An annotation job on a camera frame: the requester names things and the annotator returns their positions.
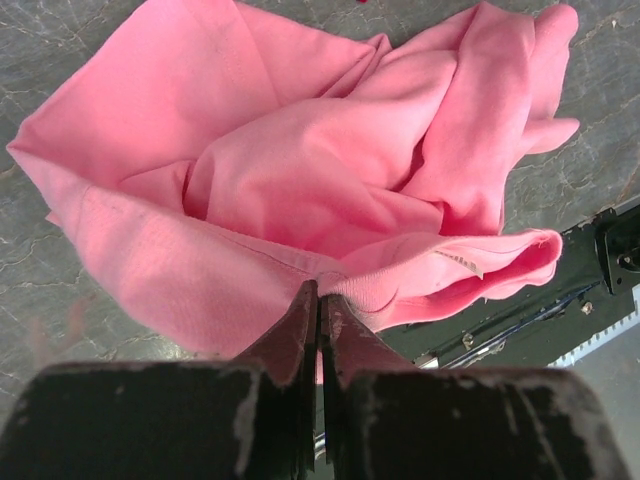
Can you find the pink t shirt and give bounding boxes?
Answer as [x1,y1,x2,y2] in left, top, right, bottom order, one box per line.
[8,1,579,358]

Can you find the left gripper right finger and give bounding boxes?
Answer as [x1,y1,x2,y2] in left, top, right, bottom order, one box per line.
[320,295,628,479]

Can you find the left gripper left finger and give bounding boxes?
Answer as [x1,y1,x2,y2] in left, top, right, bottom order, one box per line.
[7,281,318,479]

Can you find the light blue cable duct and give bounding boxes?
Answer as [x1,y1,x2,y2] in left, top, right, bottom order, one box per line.
[549,285,639,368]

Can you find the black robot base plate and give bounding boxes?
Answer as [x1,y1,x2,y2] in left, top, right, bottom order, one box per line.
[380,205,639,369]

